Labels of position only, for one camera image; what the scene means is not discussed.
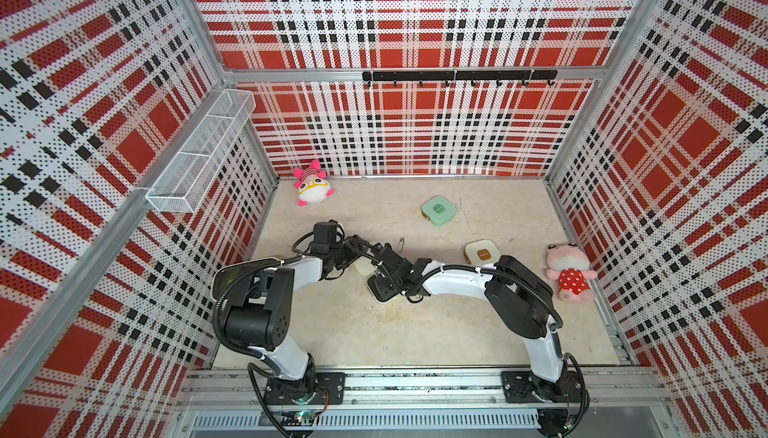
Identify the cream manicure case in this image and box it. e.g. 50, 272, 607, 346
464, 239, 501, 266
353, 257, 399, 303

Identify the pink frog plush red dress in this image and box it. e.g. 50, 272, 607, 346
546, 243, 597, 303

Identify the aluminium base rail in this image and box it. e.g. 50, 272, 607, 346
179, 367, 673, 433

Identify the white box green screen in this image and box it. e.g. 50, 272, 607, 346
211, 257, 281, 301

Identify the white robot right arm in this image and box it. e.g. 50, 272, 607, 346
347, 241, 590, 406

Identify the mint green manicure case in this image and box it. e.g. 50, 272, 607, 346
421, 196, 457, 227

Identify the black wall hook rail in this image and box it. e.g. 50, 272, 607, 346
362, 70, 558, 84

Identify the pink white owl plush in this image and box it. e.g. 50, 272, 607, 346
293, 160, 335, 207

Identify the white wire mesh shelf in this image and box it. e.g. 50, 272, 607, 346
146, 89, 255, 214

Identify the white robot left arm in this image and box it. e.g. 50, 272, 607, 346
211, 220, 373, 405

